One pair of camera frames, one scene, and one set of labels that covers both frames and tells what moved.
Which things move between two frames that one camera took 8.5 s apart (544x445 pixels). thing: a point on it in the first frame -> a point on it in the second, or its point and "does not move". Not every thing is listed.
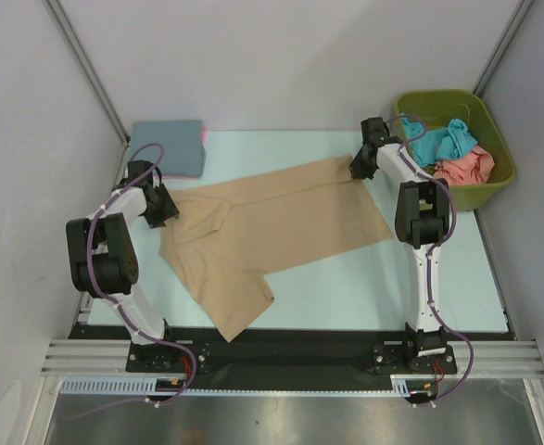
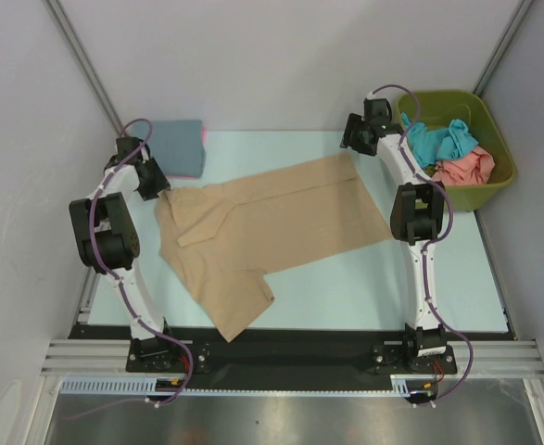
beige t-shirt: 229,235 does not move
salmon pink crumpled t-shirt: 474,169 does not move
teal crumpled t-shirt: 449,143 does not move
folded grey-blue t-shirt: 183,142 does not move
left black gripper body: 162,209 -> 155,181
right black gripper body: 361,166 -> 359,126
